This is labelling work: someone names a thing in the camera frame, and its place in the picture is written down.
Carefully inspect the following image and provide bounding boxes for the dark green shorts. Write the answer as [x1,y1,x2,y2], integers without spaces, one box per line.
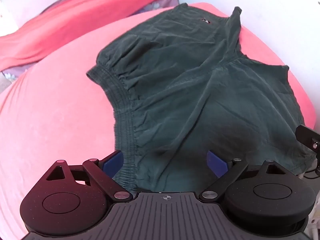
[87,4,315,192]

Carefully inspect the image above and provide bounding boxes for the pink blanket on bed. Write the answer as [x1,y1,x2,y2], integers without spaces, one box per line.
[0,0,171,71]

